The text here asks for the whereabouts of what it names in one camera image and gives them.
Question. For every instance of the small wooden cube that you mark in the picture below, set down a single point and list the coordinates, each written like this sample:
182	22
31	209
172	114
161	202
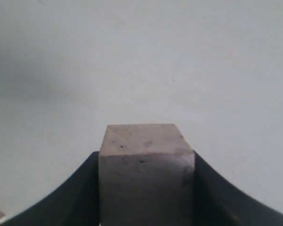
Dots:
146	174

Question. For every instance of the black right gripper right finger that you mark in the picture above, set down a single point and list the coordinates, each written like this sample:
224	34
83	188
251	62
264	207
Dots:
216	202

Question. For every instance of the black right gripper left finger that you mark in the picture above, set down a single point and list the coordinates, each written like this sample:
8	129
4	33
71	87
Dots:
74	203

